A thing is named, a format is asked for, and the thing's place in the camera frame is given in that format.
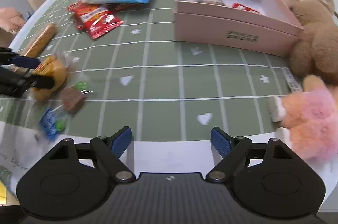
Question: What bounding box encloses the red snack packet white label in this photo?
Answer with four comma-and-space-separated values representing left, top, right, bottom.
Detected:
88, 11, 124, 40

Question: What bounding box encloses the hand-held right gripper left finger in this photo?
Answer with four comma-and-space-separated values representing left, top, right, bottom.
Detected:
49, 126, 136, 183

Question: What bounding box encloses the white handwritten paper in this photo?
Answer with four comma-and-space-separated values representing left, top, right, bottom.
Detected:
0, 121, 338, 211

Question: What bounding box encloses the pink cloth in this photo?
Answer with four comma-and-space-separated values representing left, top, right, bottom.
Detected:
0, 8, 26, 33

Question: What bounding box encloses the brown teddy bear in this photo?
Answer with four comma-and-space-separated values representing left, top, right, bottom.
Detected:
288, 0, 338, 86

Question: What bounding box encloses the green wrapped candy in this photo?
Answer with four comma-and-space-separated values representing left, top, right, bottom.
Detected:
75, 81, 92, 94

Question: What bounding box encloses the bun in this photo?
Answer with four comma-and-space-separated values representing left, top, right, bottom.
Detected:
29, 53, 68, 103

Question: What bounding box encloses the brown chocolate snack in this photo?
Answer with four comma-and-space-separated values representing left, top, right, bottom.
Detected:
61, 87, 87, 115

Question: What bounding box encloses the pink cardboard box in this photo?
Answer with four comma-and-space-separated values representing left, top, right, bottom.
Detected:
173, 0, 304, 58

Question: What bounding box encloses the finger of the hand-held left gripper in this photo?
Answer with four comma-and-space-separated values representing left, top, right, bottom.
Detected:
0, 66, 55, 98
0, 47, 41, 69

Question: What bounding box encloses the white printed tag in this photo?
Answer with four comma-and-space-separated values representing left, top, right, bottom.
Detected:
282, 67, 303, 93

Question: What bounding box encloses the small red packet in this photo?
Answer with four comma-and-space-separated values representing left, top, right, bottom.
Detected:
230, 2, 261, 15

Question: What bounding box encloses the pink plush toy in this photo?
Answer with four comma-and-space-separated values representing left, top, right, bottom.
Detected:
269, 75, 338, 163

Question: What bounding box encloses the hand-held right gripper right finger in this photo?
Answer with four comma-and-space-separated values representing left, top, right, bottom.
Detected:
205, 126, 291, 183

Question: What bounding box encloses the yellow object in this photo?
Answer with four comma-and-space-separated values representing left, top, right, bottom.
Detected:
0, 181, 8, 205

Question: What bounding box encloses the green checked tablecloth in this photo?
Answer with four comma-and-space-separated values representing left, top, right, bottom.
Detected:
0, 0, 304, 143

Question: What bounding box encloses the blue wrapped lollipop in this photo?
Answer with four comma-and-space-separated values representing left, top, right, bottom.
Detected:
39, 105, 68, 141

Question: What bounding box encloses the brown biscuit roll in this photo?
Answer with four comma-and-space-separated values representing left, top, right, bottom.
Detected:
20, 23, 59, 59

